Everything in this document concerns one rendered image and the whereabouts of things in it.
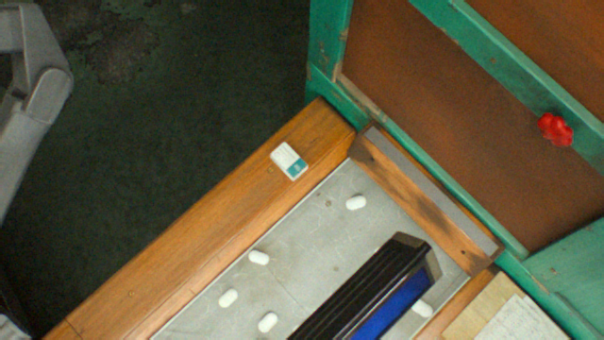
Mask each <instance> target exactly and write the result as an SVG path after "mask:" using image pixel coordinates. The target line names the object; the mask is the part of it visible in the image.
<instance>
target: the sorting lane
mask: <svg viewBox="0 0 604 340"><path fill-rule="evenodd" d="M355 196H364V197H365V198H366V204H365V206H363V207H361V208H358V209H355V210H350V209H348V208H347V206H346V202H347V200H348V199H349V198H352V197H355ZM397 231H402V232H404V233H407V234H409V235H411V236H414V237H417V238H419V239H422V240H425V241H427V242H428V243H429V244H430V245H431V246H432V248H433V250H434V253H435V255H436V258H437V260H438V263H439V264H440V267H441V269H442V271H443V276H442V277H441V278H440V279H439V280H438V281H437V282H436V283H435V284H434V285H433V286H432V287H431V288H430V289H429V290H428V291H427V292H426V293H425V294H424V295H423V296H422V297H421V298H420V299H421V300H422V301H424V302H425V303H426V304H428V305H429V306H431V308H432V310H433V314H432V316H430V317H423V316H422V315H420V314H418V313H417V312H416V311H414V310H413V309H412V308H411V309H410V310H409V311H408V312H407V313H406V314H405V315H404V316H403V317H402V318H401V319H400V320H399V321H398V322H397V323H396V324H395V325H394V326H393V327H392V328H391V329H390V330H389V331H388V332H387V333H386V334H385V335H384V336H383V337H382V338H381V339H380V340H412V338H413V337H414V336H415V335H416V334H417V333H418V332H419V331H421V330H422V329H423V328H424V327H425V326H426V325H427V323H428V322H429V321H430V319H431V318H432V317H433V316H434V315H435V314H436V313H437V312H438V311H439V310H440V309H441V308H442V307H443V306H444V305H445V304H446V303H447V302H448V301H449V300H450V299H451V298H452V297H453V296H454V295H455V294H456V293H457V292H458V291H459V289H460V288H461V287H462V286H463V285H464V284H465V283H466V282H467V281H468V280H469V279H470V277H469V276H468V275H467V274H466V273H465V272H464V271H463V270H462V269H461V268H460V267H459V266H458V265H457V263H456V262H455V261H454V260H453V259H452V258H451V257H450V256H448V255H447V254H446V253H445V252H444V251H443V250H442V249H441V248H440V247H439V246H438V245H437V244H436V243H435V242H434V241H433V240H432V239H431V238H430V237H429V236H428V235H427V234H426V233H425V232H424V231H423V230H422V229H421V228H420V227H419V226H418V225H417V224H416V223H415V222H414V221H413V220H412V219H411V218H410V217H409V216H408V215H407V214H406V213H405V212H404V210H403V209H402V208H400V207H399V206H398V205H397V204H396V203H395V202H394V201H393V200H392V199H391V198H390V196H389V195H388V194H387V193H386V192H385V191H384V190H383V189H382V188H381V187H380V186H379V185H378V184H377V183H376V182H375V181H374V180H373V179H371V178H370V177H369V176H368V175H367V174H366V173H365V172H364V171H363V170H362V169H361V168H360V167H359V166H358V165H357V164H356V163H354V162H353V161H352V160H351V159H350V158H348V159H347V160H346V161H345V162H344V163H343V164H341V165H340V166H339V167H338V168H337V169H336V170H335V171H334V172H333V173H332V174H331V175H329V176H328V177H327V178H326V179H325V180H324V181H323V182H322V183H321V184H319V185H318V186H317V187H316V188H315V189H314V190H313V191H312V192H311V193H310V194H309V195H307V196H306V197H305V198H304V199H303V200H302V201H301V202H300V203H299V204H297V205H296V206H295V207H294V208H293V209H292V210H291V211H290V212H289V213H288V214H286V215H285V216H284V217H283V218H282V219H281V220H280V221H279V222H278V223H277V224H276V225H274V226H273V227H272V228H271V229H270V230H269V231H268V232H267V233H266V234H264V235H263V236H262V237H261V238H260V239H259V240H258V242H257V243H256V244H254V245H253V246H252V247H250V248H249V249H248V250H247V251H246V252H245V253H244V255H242V256H241V257H240V258H239V259H238V260H237V261H236V262H235V263H234V264H232V265H231V266H230V267H229V268H228V269H227V270H226V271H225V272H224V273H223V274H222V275H220V276H219V277H218V278H217V279H216V280H215V281H214V282H213V283H212V284H211V285H208V286H207V287H206V288H205V289H204V290H203V291H202V292H201V293H200V294H198V295H197V296H196V297H195V298H194V299H193V300H192V301H191V302H190V303H189V304H187V305H186V306H185V307H184V308H183V310H182V311H181V312H180V313H179V314H177V315H176V316H175V317H174V318H173V319H172V320H171V321H170V322H169V323H168V324H166V325H165V326H163V327H162V328H161V329H160V330H159V331H158V332H157V333H155V334H154V335H153V336H152V337H151V338H150V339H149V340H285V339H287V338H288V337H289V336H290V335H291V334H292V333H293V332H294V327H295V326H297V325H301V324H302V323H303V322H304V321H305V320H306V319H307V318H308V317H309V316H310V315H311V314H312V313H313V312H314V311H315V310H316V309H318V308H319V307H321V306H322V305H323V304H324V303H325V302H326V301H327V299H328V298H329V297H330V296H331V295H332V294H333V293H334V292H335V291H336V290H337V289H338V288H339V287H340V286H341V285H342V284H343V283H344V282H345V281H346V280H347V279H348V278H349V277H350V276H351V275H352V274H354V273H355V272H356V271H357V270H358V269H359V268H360V267H361V266H362V265H363V264H364V263H365V262H366V261H367V260H368V259H369V258H370V257H371V256H372V255H373V254H374V251H375V249H376V248H377V247H381V246H382V245H383V244H384V243H385V242H386V241H387V240H389V239H390V238H391V237H392V236H393V235H394V234H395V233H396V232H397ZM253 250H257V251H258V252H261V253H265V254H267V255H268V256H269V262H268V263H267V264H265V265H263V264H260V263H254V262H251V261H250V259H249V254H250V252H251V251H253ZM230 289H233V290H235V291H236V292H237V294H238V296H237V298H236V299H235V300H233V301H232V302H231V303H230V304H229V305H228V306H226V307H222V306H221V305H220V304H219V298H220V296H221V295H222V294H223V293H226V292H227V291H228V290H230ZM269 313H274V314H276V315H277V323H276V324H275V325H274V326H273V327H272V328H271V329H270V330H269V331H267V332H262V331H260V329H259V323H260V322H261V321H262V320H263V318H265V316H266V315H267V314H269Z"/></svg>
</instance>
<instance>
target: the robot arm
mask: <svg viewBox="0 0 604 340"><path fill-rule="evenodd" d="M43 15H44V14H43V13H42V10H41V8H40V6H39V5H38V4H36V3H26V2H5V5H0V53H11V56H10V58H11V65H12V73H13V80H12V81H11V83H10V85H9V87H8V90H7V92H6V94H5V96H4V98H3V103H2V105H1V108H0V229H1V227H2V223H3V221H4V218H5V216H6V214H7V212H8V209H9V207H10V205H11V203H12V200H13V198H14V197H15V196H16V194H17V192H18V190H19V186H20V183H21V181H22V179H23V177H24V175H25V172H26V170H27V168H28V166H29V164H30V162H31V160H32V158H33V156H34V154H35V152H36V150H37V148H38V146H39V144H40V142H41V140H42V136H43V135H44V134H45V133H46V132H47V131H48V129H49V128H50V127H51V125H54V124H55V122H56V120H57V118H58V116H59V112H60V110H61V108H62V106H63V104H64V102H65V100H66V99H67V98H68V97H69V96H70V94H71V92H72V90H73V88H74V77H73V74H72V72H71V70H70V68H69V65H70V64H69V63H68V61H67V59H66V58H65V57H64V55H63V53H62V51H61V49H60V47H59V43H58V41H57V39H56V37H55V35H54V33H53V31H52V29H51V27H50V26H49V25H48V23H47V22H46V20H45V18H44V16H43ZM30 337H31V335H30V334H29V332H28V331H27V330H26V329H25V328H24V325H23V324H22V323H21V322H20V321H19V320H18V319H16V318H15V317H14V316H13V315H12V314H10V313H9V312H8V311H6V310H5V309H3V308H1V307H0V340H27V339H28V338H30Z"/></svg>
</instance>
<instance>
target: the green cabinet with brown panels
mask: <svg viewBox="0 0 604 340"><path fill-rule="evenodd" d="M308 59H309V60H310V61H311V62H312V63H313V64H314V65H315V66H316V67H317V68H318V69H319V70H320V71H321V72H322V73H323V74H324V75H325V76H326V77H328V78H329V79H330V80H331V81H332V82H333V83H336V85H337V86H338V87H339V88H340V89H341V90H342V91H343V92H344V93H345V94H346V95H347V96H348V97H349V98H350V99H351V100H352V101H353V102H354V103H355V104H356V105H357V106H358V107H359V108H360V109H361V110H363V111H364V112H365V113H366V114H367V115H368V116H369V117H370V118H371V119H372V120H376V121H377V122H378V123H379V124H380V125H381V126H382V127H383V128H384V129H385V130H386V131H387V132H388V133H389V135H390V136H391V137H392V138H393V139H395V140H396V141H397V142H398V143H399V144H400V145H401V146H402V147H403V148H404V149H405V150H406V151H407V152H408V153H409V154H410V155H411V156H412V157H413V158H414V159H416V160H417V161H418V162H419V163H420V164H421V165H422V166H423V167H424V168H425V169H426V170H427V171H428V172H429V173H430V174H431V175H432V176H433V177H434V178H435V179H437V180H438V181H439V182H440V183H441V184H442V185H443V186H444V187H445V188H446V190H447V191H448V192H449V193H450V194H452V195H453V196H454V197H455V198H457V199H458V200H459V201H460V203H461V204H462V205H463V206H464V207H465V208H466V209H467V210H468V211H469V212H470V213H471V214H472V215H473V216H474V217H475V218H476V219H477V220H478V221H479V222H480V223H481V224H482V225H483V226H484V227H485V228H486V229H487V230H488V231H489V232H491V233H492V234H493V235H494V236H495V237H497V238H498V239H499V240H500V241H501V242H502V243H503V244H504V245H505V248H506V249H507V250H508V251H509V252H510V253H511V255H512V256H513V257H515V258H516V259H517V260H518V261H519V262H520V264H521V265H523V266H524V267H525V268H526V269H527V271H528V272H529V273H530V275H531V276H532V277H533V278H535V279H536V280H537V281H539V282H540V283H541V284H542V285H543V286H544V287H545V288H546V289H547V290H548V291H549V292H550V293H553V292H558V293H559V294H560V295H561V296H562V297H563V298H564V299H565V300H566V301H567V302H568V303H569V304H571V306H572V307H573V308H575V309H576V310H577V311H578V312H579V313H580V314H581V315H582V316H583V317H584V318H585V319H586V320H587V321H588V323H589V324H590V325H591V326H592V327H594V328H596V329H597V330H598V331H599V332H600V333H601V334H602V335H603V336H604V0H311V2H310V45H309V55H308ZM544 113H550V114H552V115H553V117H555V116H558V117H561V118H562V119H563V120H565V121H566V122H567V127H570V128H571V129H572V136H571V137H572V143H571V144H570V145H563V144H562V145H554V144H552V143H551V140H550V139H546V138H544V136H543V134H542V130H541V129H539V128H538V126H537V121H538V120H539V119H540V118H542V114H544Z"/></svg>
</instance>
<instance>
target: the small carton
mask: <svg viewBox="0 0 604 340"><path fill-rule="evenodd" d="M271 159H272V160H273V161H274V162H275V163H276V164H277V165H278V166H279V167H280V168H281V169H282V170H283V171H284V172H285V173H286V174H287V175H288V176H289V177H290V178H291V179H292V180H293V181H295V180H296V179H297V178H298V177H300V176H301V175H302V174H303V173H304V172H305V171H306V170H307V169H308V168H309V165H308V164H307V163H306V162H305V161H304V160H303V159H302V158H301V157H300V156H299V155H298V154H297V153H296V152H295V151H294V150H293V149H292V148H291V147H290V146H289V145H288V144H287V143H286V142H284V143H283V144H282V145H280V146H279V147H278V148H277V149H276V150H275V151H274V152H272V153H271Z"/></svg>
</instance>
